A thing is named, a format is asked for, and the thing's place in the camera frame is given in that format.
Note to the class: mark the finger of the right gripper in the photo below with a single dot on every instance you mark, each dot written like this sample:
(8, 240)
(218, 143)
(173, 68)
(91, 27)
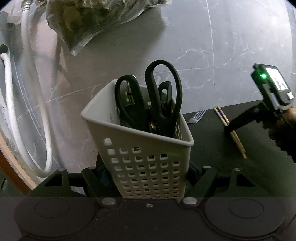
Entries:
(256, 113)

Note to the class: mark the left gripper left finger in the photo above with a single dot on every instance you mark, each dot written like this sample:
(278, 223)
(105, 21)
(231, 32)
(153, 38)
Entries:
(100, 186)

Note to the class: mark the black handled kitchen knife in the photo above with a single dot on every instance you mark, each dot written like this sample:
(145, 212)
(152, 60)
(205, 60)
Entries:
(165, 91)

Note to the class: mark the white perforated utensil basket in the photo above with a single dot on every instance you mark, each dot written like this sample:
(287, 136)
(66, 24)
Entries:
(142, 165)

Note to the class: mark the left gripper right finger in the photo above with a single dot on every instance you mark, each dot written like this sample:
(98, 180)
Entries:
(200, 183)

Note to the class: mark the plastic bag of dried leaves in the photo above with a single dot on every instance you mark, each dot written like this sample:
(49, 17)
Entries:
(78, 22)

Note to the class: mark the person's right hand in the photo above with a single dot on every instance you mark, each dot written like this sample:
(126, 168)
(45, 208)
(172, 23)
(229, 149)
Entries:
(283, 132)

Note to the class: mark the black handled scissors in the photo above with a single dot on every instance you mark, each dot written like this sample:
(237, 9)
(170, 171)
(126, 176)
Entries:
(137, 115)

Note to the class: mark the silver fork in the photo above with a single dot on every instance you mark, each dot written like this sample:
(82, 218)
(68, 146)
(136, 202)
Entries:
(197, 117)

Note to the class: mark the bamboo chopstick with purple band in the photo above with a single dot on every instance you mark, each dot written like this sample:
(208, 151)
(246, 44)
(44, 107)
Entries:
(235, 136)

